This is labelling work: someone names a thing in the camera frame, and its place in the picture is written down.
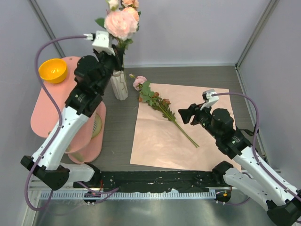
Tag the peach rose stem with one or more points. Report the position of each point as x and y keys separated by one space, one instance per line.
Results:
x=131 y=6

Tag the red leafy flower stem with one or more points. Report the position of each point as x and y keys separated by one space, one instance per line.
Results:
x=156 y=102

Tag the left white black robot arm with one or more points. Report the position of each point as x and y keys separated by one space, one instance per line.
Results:
x=45 y=163

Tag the pale pink rose stem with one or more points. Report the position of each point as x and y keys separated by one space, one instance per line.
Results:
x=119 y=24

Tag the black ribbon gold lettering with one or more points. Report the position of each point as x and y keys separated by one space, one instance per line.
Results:
x=249 y=132

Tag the pink tiered wooden shelf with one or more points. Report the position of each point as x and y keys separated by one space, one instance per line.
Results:
x=44 y=117

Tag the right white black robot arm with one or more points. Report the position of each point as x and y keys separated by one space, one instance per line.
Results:
x=280 y=199

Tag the white ribbed ceramic vase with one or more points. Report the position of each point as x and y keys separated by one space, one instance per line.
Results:
x=119 y=85

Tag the orange plastic bowl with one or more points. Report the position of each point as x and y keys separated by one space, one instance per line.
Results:
x=53 y=71

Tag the black mounting base plate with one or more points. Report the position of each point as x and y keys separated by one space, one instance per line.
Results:
x=183 y=181

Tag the pink rose bud stem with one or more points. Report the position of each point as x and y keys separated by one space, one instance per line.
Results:
x=138 y=81

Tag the slotted white cable duct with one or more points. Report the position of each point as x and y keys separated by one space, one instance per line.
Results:
x=81 y=194

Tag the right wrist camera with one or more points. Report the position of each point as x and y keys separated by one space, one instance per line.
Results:
x=210 y=97

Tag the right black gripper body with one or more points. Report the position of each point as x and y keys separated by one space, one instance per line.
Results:
x=204 y=117

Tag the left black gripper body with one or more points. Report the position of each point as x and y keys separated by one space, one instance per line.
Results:
x=106 y=61

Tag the pink flower bouquet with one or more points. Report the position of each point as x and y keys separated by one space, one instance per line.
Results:
x=159 y=143

